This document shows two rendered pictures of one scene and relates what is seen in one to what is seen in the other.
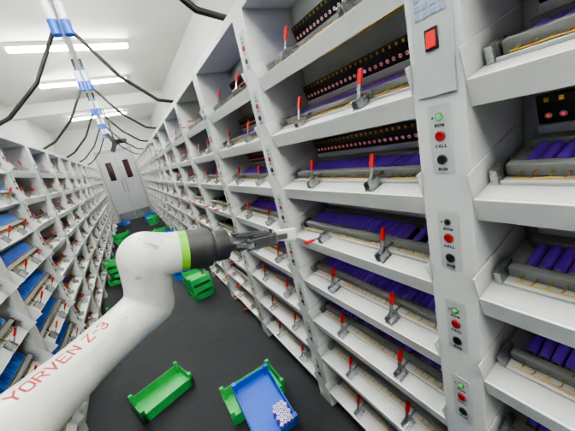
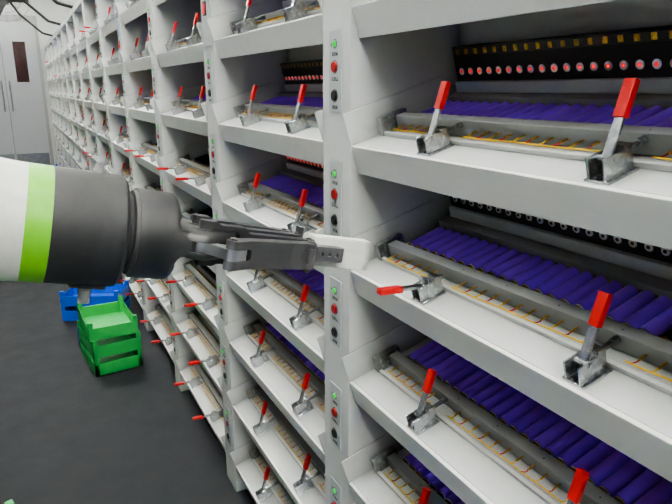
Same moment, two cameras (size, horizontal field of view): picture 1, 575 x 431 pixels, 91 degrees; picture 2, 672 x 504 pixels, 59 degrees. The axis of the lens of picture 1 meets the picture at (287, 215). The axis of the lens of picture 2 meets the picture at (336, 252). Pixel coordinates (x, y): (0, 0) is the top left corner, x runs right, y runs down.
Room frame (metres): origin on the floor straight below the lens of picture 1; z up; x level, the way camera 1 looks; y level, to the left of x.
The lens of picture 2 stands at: (0.17, 0.02, 1.18)
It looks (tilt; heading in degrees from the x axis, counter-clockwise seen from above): 15 degrees down; 0
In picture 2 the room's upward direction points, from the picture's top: straight up
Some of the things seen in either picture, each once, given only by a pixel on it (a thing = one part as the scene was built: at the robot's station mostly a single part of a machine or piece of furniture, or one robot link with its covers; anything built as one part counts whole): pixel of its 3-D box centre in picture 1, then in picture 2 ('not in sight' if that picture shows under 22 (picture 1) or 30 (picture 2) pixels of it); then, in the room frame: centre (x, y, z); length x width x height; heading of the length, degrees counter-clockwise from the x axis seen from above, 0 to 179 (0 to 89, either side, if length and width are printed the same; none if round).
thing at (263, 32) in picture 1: (307, 229); (386, 264); (1.19, -0.07, 0.88); 0.20 x 0.09 x 1.75; 117
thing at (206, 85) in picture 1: (247, 213); (251, 201); (1.81, 0.25, 0.88); 0.20 x 0.09 x 1.75; 117
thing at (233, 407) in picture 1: (252, 389); not in sight; (1.27, 0.39, 0.04); 0.30 x 0.20 x 0.08; 117
